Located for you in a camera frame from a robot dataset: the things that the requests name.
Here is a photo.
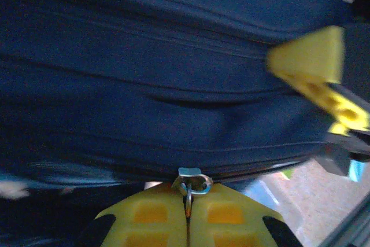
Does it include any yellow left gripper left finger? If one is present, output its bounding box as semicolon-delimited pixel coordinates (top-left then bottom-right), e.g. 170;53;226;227
76;183;189;247

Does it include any silver zipper pull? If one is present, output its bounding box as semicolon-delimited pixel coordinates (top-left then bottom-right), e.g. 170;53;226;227
171;167;214;220

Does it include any navy blue backpack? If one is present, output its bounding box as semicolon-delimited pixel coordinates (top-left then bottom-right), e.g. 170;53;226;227
0;0;370;247

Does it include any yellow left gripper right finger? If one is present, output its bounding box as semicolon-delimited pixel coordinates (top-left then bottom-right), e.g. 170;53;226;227
188;182;304;247

